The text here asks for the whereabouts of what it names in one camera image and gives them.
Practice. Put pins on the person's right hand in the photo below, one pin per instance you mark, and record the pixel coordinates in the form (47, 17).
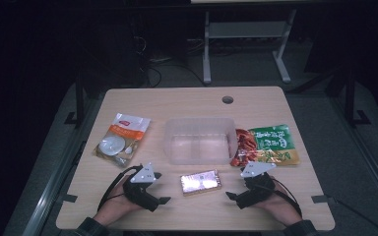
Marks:
(282, 206)

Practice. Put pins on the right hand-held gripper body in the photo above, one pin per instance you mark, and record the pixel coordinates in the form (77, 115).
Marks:
(257, 188)

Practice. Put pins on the clear plastic container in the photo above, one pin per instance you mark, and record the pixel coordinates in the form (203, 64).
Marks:
(200, 144)

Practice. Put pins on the grey table edge bracket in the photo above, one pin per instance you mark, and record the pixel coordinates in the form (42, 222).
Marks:
(67, 198)
(321, 198)

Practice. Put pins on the person's left hand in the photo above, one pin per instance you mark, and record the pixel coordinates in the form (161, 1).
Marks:
(118, 205)

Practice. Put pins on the aluminium frame rail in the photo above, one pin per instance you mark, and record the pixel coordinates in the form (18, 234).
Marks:
(50, 183)
(370, 157)

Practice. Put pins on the green and red snack packet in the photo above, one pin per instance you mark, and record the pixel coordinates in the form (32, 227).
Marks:
(272, 144)

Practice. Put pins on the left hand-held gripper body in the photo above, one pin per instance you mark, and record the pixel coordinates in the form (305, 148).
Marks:
(142, 175)

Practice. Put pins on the white metal stand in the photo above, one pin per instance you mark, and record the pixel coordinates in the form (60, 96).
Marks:
(206, 59)

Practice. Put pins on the white and orange food packet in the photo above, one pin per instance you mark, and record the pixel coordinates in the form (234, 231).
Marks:
(121, 137)

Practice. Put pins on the black metal stand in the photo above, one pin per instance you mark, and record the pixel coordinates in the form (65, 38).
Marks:
(350, 95)
(79, 101)

